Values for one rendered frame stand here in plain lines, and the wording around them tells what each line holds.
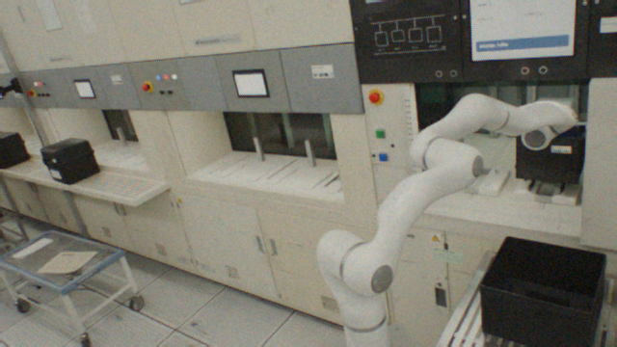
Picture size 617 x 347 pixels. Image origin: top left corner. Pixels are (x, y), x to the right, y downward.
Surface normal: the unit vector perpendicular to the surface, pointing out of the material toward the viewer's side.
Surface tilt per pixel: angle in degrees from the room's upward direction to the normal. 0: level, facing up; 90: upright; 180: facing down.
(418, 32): 90
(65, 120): 90
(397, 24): 90
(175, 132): 90
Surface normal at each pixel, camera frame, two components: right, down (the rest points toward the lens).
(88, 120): 0.80, 0.09
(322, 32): -0.57, 0.41
